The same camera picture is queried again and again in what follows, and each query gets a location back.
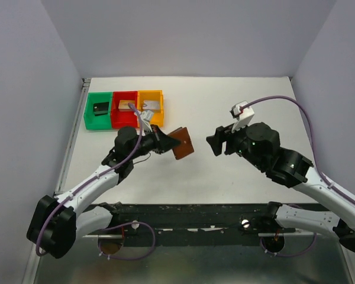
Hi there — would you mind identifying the green plastic bin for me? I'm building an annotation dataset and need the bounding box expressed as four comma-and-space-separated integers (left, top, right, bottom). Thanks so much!
83, 92, 112, 131

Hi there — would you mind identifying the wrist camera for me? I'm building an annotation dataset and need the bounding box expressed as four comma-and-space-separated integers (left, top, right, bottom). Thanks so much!
230, 101, 254, 133
140, 109, 154, 133

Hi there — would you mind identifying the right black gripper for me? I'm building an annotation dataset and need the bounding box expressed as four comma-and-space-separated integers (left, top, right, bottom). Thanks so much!
206, 117, 264, 170

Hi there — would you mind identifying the silver card in yellow bin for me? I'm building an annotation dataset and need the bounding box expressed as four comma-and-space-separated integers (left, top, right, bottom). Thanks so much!
142, 100, 160, 111

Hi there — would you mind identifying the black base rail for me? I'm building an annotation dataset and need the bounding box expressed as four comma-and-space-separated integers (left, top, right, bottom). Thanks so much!
100, 202, 296, 247

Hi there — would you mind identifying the red plastic bin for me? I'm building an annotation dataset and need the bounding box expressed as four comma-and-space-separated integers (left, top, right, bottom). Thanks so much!
111, 91, 138, 129

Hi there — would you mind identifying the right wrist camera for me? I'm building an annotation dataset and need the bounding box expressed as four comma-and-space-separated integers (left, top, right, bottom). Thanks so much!
230, 101, 254, 133

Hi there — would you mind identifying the gold card in red bin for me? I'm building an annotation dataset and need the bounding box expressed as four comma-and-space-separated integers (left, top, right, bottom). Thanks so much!
118, 100, 134, 111

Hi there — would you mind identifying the black card in green bin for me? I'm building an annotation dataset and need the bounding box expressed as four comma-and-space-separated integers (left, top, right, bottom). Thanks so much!
92, 102, 109, 116

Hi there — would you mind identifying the brown leather card holder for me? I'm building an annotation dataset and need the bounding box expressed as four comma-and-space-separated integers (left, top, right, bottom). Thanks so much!
168, 127, 194, 160

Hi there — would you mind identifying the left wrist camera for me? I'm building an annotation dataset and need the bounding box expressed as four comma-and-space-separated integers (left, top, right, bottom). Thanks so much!
140, 109, 154, 133

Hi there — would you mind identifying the yellow plastic bin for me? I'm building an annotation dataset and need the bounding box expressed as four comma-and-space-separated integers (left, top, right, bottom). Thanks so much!
137, 90, 164, 127

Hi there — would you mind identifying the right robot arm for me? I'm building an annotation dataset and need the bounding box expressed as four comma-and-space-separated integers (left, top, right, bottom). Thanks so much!
206, 122, 355, 253

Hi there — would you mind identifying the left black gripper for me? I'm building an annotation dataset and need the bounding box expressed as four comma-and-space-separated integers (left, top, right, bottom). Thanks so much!
130, 125, 182, 161

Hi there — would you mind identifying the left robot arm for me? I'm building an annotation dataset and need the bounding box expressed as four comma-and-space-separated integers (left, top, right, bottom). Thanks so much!
27, 125, 181, 259

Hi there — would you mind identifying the aluminium frame rail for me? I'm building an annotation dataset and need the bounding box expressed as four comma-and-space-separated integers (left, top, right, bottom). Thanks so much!
21, 78, 92, 283

